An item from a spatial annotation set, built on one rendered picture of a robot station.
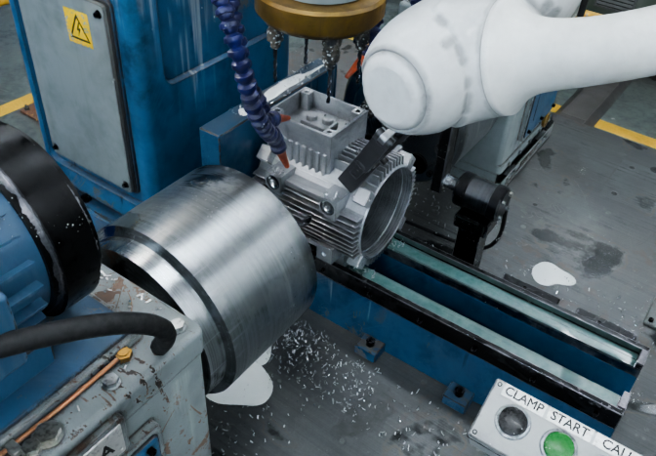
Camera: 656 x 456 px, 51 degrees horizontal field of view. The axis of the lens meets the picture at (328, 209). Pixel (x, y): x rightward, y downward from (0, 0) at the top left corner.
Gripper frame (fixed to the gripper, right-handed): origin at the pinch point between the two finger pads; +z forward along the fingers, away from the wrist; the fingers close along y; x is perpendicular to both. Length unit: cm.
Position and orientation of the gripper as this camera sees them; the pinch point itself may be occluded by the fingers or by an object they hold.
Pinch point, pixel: (358, 171)
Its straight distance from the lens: 97.0
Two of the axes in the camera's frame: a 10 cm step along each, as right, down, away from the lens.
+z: -4.6, 4.8, 7.5
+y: -5.7, 4.9, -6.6
